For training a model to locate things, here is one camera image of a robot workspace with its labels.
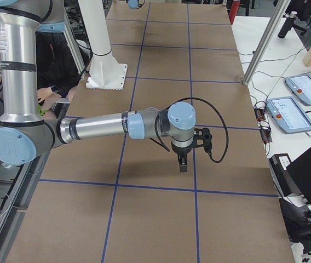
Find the blue teach pendant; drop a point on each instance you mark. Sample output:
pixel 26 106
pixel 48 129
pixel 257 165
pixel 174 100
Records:
pixel 288 115
pixel 300 85

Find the far blue teach pendant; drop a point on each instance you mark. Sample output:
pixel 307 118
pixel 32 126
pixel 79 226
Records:
pixel 300 85

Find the red cylinder bottle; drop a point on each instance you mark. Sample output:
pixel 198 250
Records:
pixel 233 11

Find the person in black hoodie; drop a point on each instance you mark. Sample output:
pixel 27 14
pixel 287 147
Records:
pixel 57 74

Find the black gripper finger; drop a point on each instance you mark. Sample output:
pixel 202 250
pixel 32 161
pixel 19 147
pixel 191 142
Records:
pixel 183 165

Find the aluminium frame post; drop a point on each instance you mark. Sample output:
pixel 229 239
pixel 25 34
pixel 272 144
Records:
pixel 265 39

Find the near blue teach pendant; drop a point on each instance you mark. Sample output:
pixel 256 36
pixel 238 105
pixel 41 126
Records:
pixel 288 115

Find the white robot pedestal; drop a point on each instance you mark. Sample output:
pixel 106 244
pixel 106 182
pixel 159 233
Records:
pixel 105 72

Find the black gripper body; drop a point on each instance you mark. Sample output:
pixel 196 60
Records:
pixel 180 151

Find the black bottle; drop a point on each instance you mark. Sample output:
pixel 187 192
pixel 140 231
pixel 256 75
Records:
pixel 289 22

